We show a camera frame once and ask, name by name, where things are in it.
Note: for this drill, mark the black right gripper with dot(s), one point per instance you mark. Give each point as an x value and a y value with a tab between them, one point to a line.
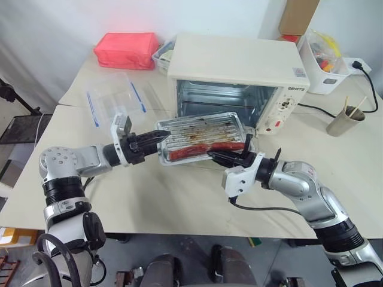
243	160

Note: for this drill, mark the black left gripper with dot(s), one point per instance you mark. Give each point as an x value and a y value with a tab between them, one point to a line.
134	152

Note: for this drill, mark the metal baking tray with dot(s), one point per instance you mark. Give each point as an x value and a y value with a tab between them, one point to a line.
194	131

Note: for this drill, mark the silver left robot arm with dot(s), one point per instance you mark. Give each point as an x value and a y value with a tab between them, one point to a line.
64	160

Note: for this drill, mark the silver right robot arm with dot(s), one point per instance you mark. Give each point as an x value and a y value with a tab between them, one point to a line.
302	185

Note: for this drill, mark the red sausage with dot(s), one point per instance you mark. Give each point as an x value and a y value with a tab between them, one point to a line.
187	152
229	145

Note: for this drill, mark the cream toaster oven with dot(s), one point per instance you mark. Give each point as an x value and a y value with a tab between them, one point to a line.
230	59

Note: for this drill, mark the clear container with blue clips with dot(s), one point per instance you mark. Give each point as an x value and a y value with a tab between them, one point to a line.
115	95

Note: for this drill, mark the clear storage box with items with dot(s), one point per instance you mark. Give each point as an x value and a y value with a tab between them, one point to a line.
163	55

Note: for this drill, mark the green block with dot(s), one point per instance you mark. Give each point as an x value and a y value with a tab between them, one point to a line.
254	242

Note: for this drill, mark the red plastic container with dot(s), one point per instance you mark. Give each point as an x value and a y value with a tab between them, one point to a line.
125	51

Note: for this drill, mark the dark rounded shape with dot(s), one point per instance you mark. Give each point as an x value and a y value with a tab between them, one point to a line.
233	266
164	270

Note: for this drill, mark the white plastic bin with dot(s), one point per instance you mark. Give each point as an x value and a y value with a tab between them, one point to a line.
321	80

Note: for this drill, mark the taupe cup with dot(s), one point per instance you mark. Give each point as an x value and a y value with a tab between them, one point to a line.
344	124

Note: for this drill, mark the black mesh shelf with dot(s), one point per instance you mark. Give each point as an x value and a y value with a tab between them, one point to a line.
21	128

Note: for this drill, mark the wooden stick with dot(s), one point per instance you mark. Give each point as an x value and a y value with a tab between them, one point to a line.
346	103
358	106

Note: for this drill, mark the small red box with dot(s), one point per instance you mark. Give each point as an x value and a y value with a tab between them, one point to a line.
291	38

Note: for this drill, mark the black stand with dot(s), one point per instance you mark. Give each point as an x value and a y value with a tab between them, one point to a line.
18	97

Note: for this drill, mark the clear plastic bag with items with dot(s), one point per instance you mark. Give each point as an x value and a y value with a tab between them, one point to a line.
324	51

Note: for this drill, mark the white power strip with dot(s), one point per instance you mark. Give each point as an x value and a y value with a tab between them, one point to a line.
350	64

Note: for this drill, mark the brown cardboard box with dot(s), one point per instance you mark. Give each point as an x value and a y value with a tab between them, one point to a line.
297	15

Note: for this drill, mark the black power plug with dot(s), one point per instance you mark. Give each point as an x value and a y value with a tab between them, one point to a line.
358	65

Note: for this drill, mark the red crate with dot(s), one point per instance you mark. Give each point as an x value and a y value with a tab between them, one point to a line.
7	269

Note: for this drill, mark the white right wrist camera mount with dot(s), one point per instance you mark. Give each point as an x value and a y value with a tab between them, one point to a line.
239	180

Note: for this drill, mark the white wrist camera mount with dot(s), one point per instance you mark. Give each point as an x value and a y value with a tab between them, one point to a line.
118	128
239	180

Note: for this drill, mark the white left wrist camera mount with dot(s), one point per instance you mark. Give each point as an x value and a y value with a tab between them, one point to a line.
118	128

